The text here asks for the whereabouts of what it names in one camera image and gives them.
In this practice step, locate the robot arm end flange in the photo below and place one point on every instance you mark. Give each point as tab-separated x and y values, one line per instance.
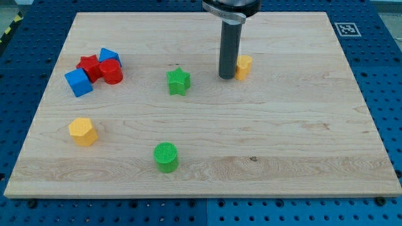
233	12

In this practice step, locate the green star block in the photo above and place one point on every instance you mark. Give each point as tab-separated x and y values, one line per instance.
178	81

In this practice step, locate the green cylinder block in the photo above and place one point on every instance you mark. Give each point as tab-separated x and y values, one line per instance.
166	157

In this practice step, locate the yellow heart block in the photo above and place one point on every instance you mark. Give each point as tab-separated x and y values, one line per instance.
243	66

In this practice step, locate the wooden board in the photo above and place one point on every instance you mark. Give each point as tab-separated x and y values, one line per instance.
296	127

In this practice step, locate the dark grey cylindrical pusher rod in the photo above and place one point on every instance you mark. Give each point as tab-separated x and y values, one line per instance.
229	49

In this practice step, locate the red cylinder block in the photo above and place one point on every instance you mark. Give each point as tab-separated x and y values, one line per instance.
111	71

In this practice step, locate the blue triangle block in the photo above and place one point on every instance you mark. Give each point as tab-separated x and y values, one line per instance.
106	54

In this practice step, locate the red star block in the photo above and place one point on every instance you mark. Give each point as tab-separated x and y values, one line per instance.
91	67

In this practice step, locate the yellow hexagon block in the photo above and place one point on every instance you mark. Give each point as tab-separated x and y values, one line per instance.
83	131

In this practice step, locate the blue cube block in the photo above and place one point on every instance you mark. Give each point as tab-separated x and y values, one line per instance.
78	82

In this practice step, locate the white fiducial marker tag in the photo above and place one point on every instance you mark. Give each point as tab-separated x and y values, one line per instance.
347	29

